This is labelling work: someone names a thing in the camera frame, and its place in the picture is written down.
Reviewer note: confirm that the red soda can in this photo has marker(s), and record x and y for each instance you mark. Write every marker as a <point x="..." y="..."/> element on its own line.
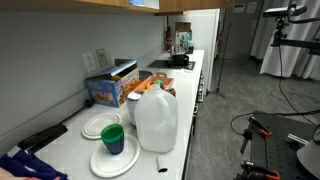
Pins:
<point x="171" y="91"/>

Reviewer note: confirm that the orange checkered toy basket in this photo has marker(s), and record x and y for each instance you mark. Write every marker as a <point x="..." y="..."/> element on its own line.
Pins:
<point x="161" y="79"/>

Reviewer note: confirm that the translucent plastic milk jug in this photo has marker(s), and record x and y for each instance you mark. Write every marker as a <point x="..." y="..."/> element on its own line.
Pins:
<point x="156" y="117"/>

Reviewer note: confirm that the dark round pan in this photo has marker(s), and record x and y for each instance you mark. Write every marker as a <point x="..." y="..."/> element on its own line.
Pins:
<point x="144" y="74"/>

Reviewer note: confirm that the white steel tumbler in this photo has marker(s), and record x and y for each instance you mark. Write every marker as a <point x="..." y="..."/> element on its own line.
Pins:
<point x="132" y="100"/>

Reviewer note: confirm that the black induction cooktop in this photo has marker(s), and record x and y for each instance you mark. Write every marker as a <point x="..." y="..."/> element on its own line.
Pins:
<point x="168" y="64"/>

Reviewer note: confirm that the black pot on stove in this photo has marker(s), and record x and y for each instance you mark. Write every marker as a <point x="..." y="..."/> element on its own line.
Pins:
<point x="180" y="59"/>

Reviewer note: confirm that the blue toy food box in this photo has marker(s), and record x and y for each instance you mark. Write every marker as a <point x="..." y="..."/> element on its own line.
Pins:
<point x="111" y="86"/>

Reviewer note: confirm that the red fire extinguisher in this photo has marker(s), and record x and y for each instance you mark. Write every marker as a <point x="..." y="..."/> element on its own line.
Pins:
<point x="168" y="37"/>

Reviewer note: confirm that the cardboard box on counter end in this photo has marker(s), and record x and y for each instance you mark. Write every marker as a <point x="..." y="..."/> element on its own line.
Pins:
<point x="183" y="36"/>

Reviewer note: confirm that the green and blue cup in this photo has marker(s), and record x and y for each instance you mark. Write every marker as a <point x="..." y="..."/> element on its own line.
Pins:
<point x="113" y="138"/>

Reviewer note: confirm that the small white black cylinder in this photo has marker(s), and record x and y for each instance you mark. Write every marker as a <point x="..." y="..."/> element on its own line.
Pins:
<point x="161" y="164"/>

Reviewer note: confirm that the white plate under cup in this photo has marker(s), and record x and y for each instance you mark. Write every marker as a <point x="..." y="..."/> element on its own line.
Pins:
<point x="106" y="165"/>

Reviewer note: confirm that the black perforated robot table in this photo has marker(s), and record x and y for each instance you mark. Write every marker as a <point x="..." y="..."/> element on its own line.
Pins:
<point x="275" y="152"/>

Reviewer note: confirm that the white curtain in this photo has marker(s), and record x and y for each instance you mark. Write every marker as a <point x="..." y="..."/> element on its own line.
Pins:
<point x="295" y="61"/>

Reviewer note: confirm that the blue and white cloth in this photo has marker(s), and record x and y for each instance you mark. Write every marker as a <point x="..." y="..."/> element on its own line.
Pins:
<point x="22" y="164"/>

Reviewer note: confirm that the beige wall switch plate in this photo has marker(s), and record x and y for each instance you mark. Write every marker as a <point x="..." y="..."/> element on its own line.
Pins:
<point x="101" y="57"/>

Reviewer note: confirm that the white plate near wall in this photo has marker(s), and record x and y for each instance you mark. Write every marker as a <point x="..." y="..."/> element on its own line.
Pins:
<point x="92" y="129"/>

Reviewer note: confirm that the white wall power outlet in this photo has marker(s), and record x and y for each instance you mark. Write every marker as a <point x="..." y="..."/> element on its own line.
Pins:
<point x="89" y="61"/>

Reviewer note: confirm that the orange handled clamp upper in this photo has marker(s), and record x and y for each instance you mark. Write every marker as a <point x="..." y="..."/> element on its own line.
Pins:
<point x="254" y="125"/>

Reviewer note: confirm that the orange handled clamp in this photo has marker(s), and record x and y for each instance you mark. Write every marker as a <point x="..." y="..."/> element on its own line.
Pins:
<point x="253" y="171"/>
<point x="254" y="125"/>

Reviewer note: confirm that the orange handled clamp lower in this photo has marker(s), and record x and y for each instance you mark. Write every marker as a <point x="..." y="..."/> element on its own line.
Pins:
<point x="253" y="171"/>

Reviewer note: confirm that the black flat device by wall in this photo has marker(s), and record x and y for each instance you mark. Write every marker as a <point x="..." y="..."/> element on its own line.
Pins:
<point x="39" y="140"/>

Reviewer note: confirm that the black camera on stand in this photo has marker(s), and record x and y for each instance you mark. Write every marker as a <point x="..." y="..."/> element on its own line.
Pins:
<point x="279" y="38"/>

